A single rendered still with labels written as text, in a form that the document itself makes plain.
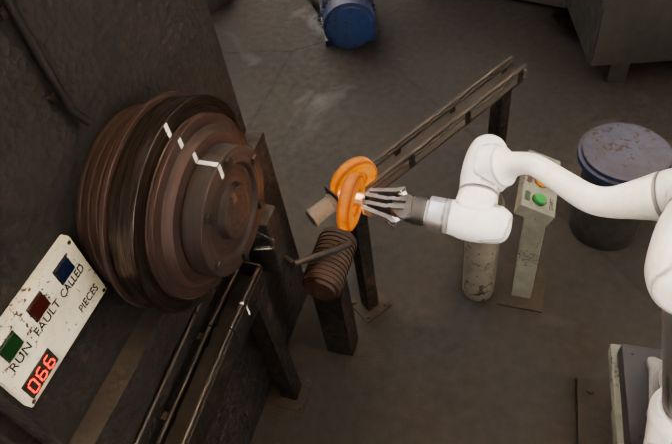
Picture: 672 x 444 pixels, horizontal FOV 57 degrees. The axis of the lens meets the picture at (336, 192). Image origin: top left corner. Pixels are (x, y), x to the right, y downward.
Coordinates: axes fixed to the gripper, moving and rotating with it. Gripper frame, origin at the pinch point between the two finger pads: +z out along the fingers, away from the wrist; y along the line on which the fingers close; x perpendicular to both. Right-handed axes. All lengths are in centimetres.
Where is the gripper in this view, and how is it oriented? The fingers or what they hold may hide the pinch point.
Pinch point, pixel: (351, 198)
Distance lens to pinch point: 165.4
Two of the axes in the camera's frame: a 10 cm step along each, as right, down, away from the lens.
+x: -0.7, -6.6, -7.5
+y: 3.0, -7.3, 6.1
